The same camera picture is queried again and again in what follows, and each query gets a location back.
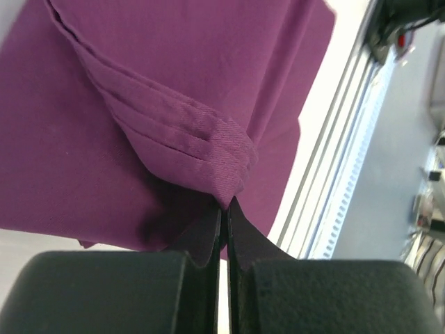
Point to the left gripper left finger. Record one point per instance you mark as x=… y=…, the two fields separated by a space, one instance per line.
x=171 y=291

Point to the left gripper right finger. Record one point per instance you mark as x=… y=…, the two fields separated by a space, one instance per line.
x=272 y=292

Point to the purple cloth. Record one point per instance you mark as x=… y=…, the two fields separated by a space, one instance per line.
x=122 y=120

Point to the slotted cable duct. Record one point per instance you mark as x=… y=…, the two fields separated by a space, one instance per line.
x=352 y=160

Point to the aluminium rail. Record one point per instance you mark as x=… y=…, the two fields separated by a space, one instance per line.
x=325 y=122

